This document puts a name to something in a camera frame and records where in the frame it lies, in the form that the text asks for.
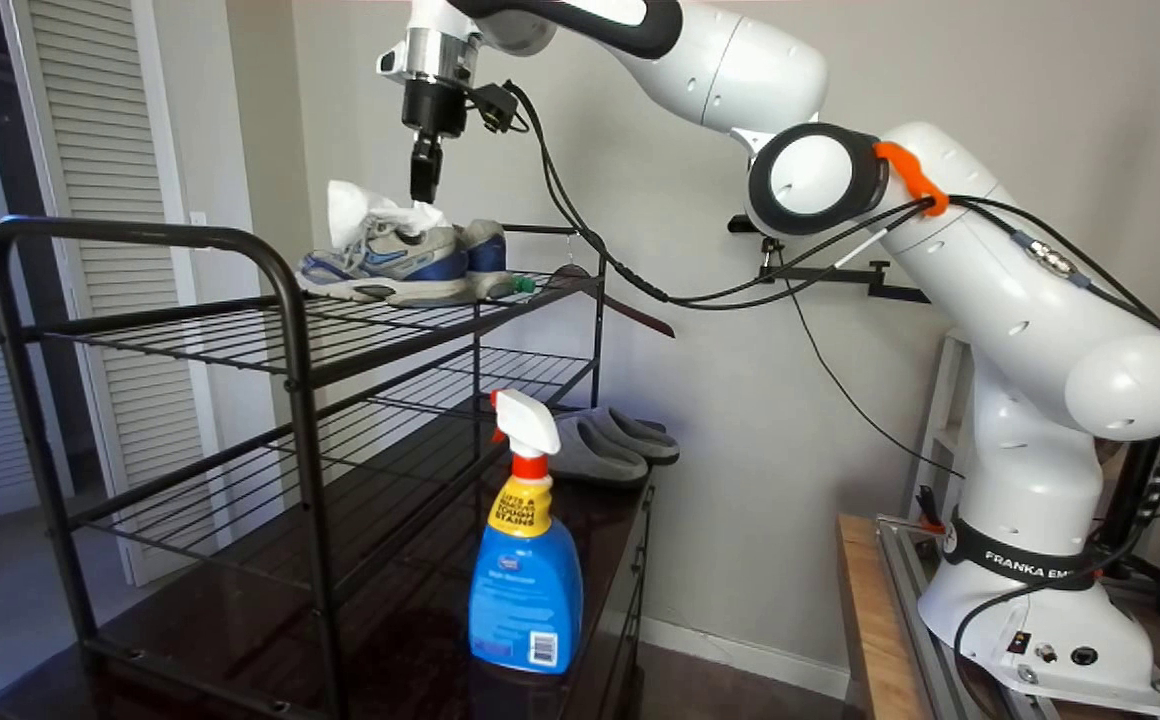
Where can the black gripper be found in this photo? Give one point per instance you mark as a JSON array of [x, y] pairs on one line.
[[438, 110]]

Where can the white paper napkin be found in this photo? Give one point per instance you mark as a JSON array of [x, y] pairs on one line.
[[353, 209]]

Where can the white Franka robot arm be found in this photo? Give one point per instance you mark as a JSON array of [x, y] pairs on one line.
[[1073, 363]]

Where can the black metal shoe rack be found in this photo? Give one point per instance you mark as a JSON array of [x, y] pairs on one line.
[[300, 402]]

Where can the brown wooden hanger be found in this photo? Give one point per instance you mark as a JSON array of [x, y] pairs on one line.
[[635, 315]]

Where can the grey felt slipper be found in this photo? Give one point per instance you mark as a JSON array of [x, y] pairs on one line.
[[647, 435], [603, 463]]

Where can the blue spray cleaner bottle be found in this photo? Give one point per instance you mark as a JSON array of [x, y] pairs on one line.
[[524, 586]]

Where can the white upright panel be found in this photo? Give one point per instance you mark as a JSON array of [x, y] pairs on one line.
[[929, 402]]

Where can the orange black clamp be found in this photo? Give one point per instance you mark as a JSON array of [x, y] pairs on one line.
[[929, 509]]

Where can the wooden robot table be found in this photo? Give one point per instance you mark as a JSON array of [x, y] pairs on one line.
[[865, 624]]

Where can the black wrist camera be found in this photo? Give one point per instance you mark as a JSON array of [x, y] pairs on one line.
[[495, 104]]

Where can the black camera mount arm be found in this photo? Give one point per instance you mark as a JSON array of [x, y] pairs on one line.
[[846, 279]]

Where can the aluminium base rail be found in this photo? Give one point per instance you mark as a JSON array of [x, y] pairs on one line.
[[934, 655]]

